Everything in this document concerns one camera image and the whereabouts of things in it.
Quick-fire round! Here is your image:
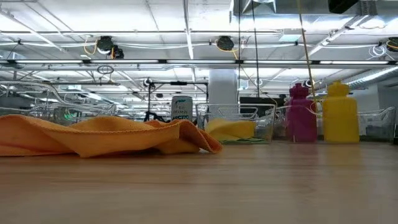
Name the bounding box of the black ceiling cable reel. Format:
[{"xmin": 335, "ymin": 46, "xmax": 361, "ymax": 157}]
[
  {"xmin": 96, "ymin": 35, "xmax": 124, "ymax": 60},
  {"xmin": 216, "ymin": 35, "xmax": 235, "ymax": 52},
  {"xmin": 386, "ymin": 36, "xmax": 398, "ymax": 53}
]

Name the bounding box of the orange microfibre cloth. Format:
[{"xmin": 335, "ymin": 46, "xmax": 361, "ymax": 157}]
[{"xmin": 0, "ymin": 114, "xmax": 224, "ymax": 158}]

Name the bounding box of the yellow sports bottle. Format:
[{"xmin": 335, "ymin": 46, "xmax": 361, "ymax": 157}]
[{"xmin": 322, "ymin": 80, "xmax": 361, "ymax": 144}]

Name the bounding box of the silver ventilation duct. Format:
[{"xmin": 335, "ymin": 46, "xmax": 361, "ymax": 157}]
[{"xmin": 326, "ymin": 65, "xmax": 398, "ymax": 93}]

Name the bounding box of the white building pillar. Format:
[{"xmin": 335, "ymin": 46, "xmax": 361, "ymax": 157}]
[{"xmin": 207, "ymin": 68, "xmax": 239, "ymax": 106}]

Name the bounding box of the yellow cable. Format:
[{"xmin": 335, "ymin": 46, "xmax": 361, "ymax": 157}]
[{"xmin": 297, "ymin": 0, "xmax": 320, "ymax": 103}]

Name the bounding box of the long black cable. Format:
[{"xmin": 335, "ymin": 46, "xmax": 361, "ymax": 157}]
[{"xmin": 251, "ymin": 0, "xmax": 261, "ymax": 98}]

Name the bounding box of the white drink can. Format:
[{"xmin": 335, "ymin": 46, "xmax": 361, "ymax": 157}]
[{"xmin": 170, "ymin": 95, "xmax": 194, "ymax": 122}]

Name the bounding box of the magenta sports bottle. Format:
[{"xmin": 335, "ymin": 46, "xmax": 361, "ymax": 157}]
[{"xmin": 285, "ymin": 82, "xmax": 318, "ymax": 144}]

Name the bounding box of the long ceiling light strip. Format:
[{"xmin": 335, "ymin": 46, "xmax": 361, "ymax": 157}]
[{"xmin": 0, "ymin": 58, "xmax": 398, "ymax": 65}]

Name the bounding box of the clear plastic bin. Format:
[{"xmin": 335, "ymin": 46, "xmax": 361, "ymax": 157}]
[
  {"xmin": 0, "ymin": 80, "xmax": 118, "ymax": 126},
  {"xmin": 275, "ymin": 106, "xmax": 397, "ymax": 144},
  {"xmin": 195, "ymin": 103, "xmax": 277, "ymax": 144}
]

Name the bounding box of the yellow microfibre cloth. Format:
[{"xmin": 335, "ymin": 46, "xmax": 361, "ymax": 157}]
[{"xmin": 204, "ymin": 118, "xmax": 257, "ymax": 142}]

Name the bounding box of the green microfibre cloth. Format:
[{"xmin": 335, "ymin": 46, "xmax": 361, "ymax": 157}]
[{"xmin": 217, "ymin": 136, "xmax": 267, "ymax": 144}]

